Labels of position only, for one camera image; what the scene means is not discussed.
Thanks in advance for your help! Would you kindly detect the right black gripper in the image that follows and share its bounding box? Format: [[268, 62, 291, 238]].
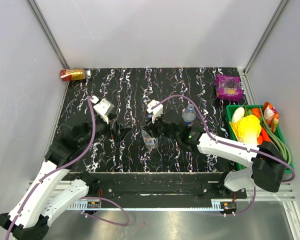
[[143, 111, 180, 142]]

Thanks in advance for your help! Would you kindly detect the clear water bottle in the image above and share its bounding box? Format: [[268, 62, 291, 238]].
[[141, 127, 159, 150]]

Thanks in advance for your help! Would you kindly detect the Pepsi plastic bottle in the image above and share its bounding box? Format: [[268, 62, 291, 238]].
[[182, 104, 197, 127]]

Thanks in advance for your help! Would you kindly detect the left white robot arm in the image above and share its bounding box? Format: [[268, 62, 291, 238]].
[[0, 116, 131, 240]]

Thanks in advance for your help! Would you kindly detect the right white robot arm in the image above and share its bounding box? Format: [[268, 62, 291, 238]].
[[143, 117, 286, 198]]

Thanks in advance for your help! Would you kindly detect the green plastic basket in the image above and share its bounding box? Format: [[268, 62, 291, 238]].
[[226, 104, 295, 173]]

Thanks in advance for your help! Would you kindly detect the purple snack bag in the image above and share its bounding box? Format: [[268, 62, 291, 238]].
[[215, 74, 243, 102]]

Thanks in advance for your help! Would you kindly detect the white toy egg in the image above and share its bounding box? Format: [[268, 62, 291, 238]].
[[231, 107, 245, 124]]

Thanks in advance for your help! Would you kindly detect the orange toy carrot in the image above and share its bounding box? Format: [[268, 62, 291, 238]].
[[257, 127, 271, 145]]

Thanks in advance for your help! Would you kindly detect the orange snack bag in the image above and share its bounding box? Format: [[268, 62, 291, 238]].
[[262, 102, 280, 133]]

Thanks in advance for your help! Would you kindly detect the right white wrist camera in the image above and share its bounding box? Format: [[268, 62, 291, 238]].
[[146, 99, 164, 124]]

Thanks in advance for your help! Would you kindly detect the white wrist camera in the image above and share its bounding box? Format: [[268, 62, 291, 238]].
[[146, 99, 164, 124], [90, 95, 114, 124]]

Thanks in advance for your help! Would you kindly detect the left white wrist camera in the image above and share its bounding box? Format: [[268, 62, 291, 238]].
[[90, 95, 114, 124]]

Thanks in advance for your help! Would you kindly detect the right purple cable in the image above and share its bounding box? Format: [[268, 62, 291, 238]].
[[151, 94, 296, 216]]

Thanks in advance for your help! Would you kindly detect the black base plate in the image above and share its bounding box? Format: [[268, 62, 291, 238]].
[[69, 172, 248, 201]]

